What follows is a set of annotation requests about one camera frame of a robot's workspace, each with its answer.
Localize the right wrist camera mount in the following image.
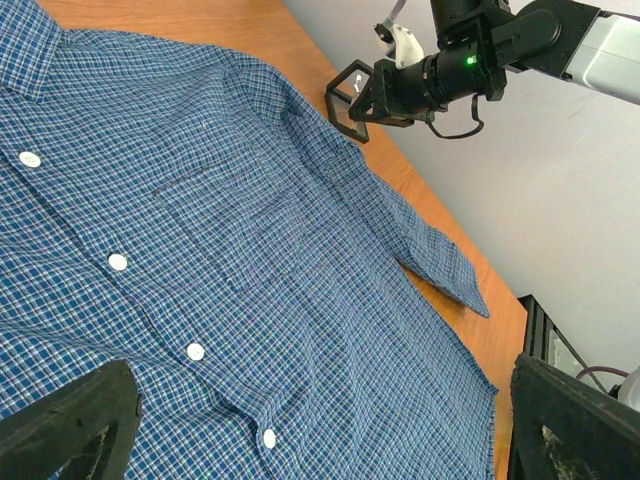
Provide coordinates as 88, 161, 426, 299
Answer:
374, 21, 425, 70

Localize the blue plaid shirt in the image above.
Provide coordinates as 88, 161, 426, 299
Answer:
1, 1, 496, 479

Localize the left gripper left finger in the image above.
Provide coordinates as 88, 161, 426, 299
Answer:
1, 360, 142, 479

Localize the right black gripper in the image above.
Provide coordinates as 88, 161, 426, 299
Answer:
348, 58, 449, 127

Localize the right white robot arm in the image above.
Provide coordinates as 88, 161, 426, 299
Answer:
349, 1, 639, 128

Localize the black brooch box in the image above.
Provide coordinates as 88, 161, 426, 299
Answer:
324, 60, 370, 144

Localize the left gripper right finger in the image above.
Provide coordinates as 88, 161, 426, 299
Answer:
511, 354, 639, 479

